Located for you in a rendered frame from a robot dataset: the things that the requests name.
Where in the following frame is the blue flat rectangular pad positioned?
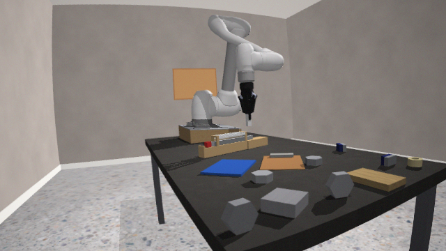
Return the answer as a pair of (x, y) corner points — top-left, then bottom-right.
(201, 159), (256, 176)

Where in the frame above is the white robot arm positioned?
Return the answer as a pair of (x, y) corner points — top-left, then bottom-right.
(187, 15), (284, 128)

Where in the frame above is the beige roll of masking tape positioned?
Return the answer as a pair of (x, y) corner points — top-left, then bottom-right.
(407, 157), (423, 167)

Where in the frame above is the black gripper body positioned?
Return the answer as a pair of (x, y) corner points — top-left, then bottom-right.
(240, 82), (254, 100)

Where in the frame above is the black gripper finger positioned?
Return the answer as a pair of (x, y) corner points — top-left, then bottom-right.
(245, 92), (257, 126)
(238, 93), (247, 126)

